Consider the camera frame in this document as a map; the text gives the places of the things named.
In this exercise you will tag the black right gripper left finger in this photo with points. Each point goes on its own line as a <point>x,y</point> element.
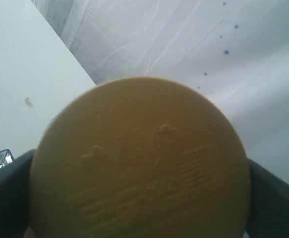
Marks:
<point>14,196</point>

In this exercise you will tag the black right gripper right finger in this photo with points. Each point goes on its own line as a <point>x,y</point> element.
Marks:
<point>267,204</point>

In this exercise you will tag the clear jar gold lid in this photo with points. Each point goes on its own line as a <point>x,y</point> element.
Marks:
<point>140,158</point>

